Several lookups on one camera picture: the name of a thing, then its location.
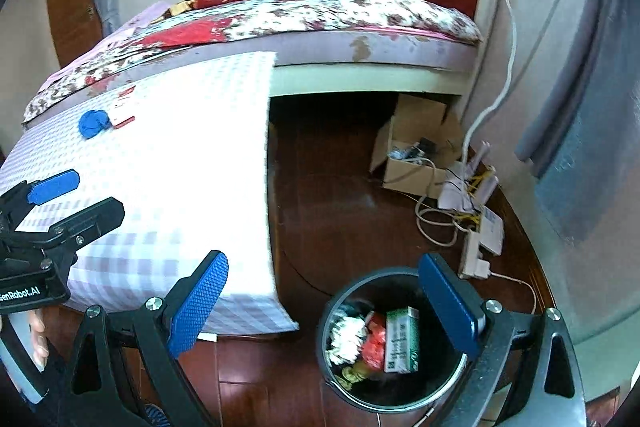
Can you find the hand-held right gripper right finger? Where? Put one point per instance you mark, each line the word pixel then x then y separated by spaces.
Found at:
pixel 450 302

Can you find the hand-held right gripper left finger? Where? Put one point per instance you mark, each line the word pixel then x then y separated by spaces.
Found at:
pixel 197 302

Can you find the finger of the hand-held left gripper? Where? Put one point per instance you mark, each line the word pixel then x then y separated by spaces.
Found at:
pixel 52 187
pixel 95 217

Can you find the green white carton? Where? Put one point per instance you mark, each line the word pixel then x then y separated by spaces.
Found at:
pixel 400 339

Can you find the red wrapper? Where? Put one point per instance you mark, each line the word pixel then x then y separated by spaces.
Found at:
pixel 372 342

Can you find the black trash bin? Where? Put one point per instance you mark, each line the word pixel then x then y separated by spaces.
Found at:
pixel 430 387

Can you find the white tissue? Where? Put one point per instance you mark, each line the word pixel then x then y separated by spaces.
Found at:
pixel 345 332

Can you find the person's left hand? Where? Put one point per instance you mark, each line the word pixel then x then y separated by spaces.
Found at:
pixel 39 342

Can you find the white power strip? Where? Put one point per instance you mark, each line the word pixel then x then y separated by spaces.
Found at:
pixel 472 262

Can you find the blue bottle cap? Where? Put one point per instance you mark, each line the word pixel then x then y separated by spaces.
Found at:
pixel 92 123

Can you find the white flat box device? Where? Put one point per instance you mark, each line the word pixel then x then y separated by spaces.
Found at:
pixel 492 227

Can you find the checkered tablecloth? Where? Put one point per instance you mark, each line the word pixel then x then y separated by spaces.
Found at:
pixel 175 182

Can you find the red white small box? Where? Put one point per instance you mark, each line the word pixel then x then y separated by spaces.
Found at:
pixel 127 91
pixel 122 114

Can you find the white router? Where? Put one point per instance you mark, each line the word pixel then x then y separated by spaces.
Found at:
pixel 452 197

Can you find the green crumpled wrapper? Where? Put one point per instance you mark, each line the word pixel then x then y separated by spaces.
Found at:
pixel 356 374

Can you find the pink cloth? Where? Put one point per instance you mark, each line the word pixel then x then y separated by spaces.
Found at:
pixel 135 27

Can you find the wooden door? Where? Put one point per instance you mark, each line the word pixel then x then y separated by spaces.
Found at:
pixel 70 7

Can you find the cardboard box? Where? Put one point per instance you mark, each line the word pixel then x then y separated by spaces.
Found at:
pixel 415 117

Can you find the grey blue hanging curtain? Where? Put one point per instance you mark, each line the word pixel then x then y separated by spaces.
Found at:
pixel 590 82

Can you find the floral bedsheet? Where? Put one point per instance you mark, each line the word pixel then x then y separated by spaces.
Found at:
pixel 350 14

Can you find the cream bed frame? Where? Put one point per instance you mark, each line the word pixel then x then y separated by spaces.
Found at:
pixel 350 82

